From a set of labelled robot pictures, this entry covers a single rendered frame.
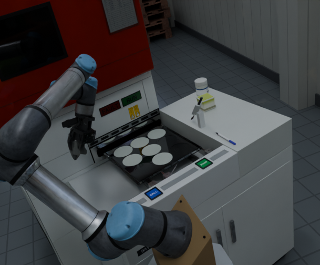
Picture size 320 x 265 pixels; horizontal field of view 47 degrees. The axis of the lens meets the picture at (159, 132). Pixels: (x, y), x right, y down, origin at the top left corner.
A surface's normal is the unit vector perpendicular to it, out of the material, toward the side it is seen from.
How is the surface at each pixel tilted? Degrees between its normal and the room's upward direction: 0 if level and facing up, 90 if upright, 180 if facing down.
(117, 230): 39
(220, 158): 0
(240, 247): 90
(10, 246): 0
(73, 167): 90
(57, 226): 90
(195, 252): 46
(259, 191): 90
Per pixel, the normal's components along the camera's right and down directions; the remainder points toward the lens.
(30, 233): -0.19, -0.84
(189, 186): 0.55, 0.33
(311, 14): 0.31, 0.44
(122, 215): -0.71, -0.41
